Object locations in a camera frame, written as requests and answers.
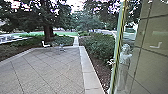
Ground green framed glass door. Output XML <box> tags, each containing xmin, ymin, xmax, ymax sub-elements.
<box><xmin>107</xmin><ymin>0</ymin><xmax>168</xmax><ymax>94</ymax></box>

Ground green garden shrubs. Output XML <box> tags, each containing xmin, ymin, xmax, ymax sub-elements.
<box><xmin>79</xmin><ymin>32</ymin><xmax>116</xmax><ymax>63</ymax></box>

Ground pale stone path curb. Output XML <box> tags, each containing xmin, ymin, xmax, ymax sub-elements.
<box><xmin>78</xmin><ymin>45</ymin><xmax>106</xmax><ymax>94</ymax></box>

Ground white outdoor chair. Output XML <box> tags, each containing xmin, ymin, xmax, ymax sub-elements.
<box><xmin>40</xmin><ymin>39</ymin><xmax>52</xmax><ymax>48</ymax></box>

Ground large dark tree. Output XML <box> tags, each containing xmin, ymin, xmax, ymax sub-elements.
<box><xmin>0</xmin><ymin>0</ymin><xmax>76</xmax><ymax>43</ymax></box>

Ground low green hedge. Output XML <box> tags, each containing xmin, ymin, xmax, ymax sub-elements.
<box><xmin>0</xmin><ymin>34</ymin><xmax>75</xmax><ymax>63</ymax></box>

